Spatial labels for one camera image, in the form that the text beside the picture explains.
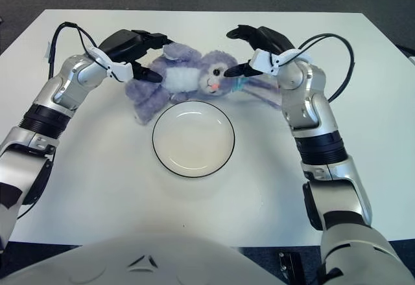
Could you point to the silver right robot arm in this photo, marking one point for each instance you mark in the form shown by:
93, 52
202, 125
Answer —
311, 110

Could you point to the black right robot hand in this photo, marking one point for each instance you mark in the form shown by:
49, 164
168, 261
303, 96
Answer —
269, 40

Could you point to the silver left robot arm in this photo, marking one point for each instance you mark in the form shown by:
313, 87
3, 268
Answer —
48, 103

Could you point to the black metal bracket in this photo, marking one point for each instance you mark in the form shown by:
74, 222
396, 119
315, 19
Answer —
290, 265

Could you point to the grey robot torso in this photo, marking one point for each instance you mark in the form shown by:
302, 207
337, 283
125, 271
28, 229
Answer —
162, 262

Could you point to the purple plush bunny doll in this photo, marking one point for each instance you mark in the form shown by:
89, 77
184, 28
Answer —
181, 77

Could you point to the white plate black rim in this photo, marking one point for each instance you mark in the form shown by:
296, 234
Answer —
194, 142

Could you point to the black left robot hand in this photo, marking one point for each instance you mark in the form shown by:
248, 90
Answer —
123, 43

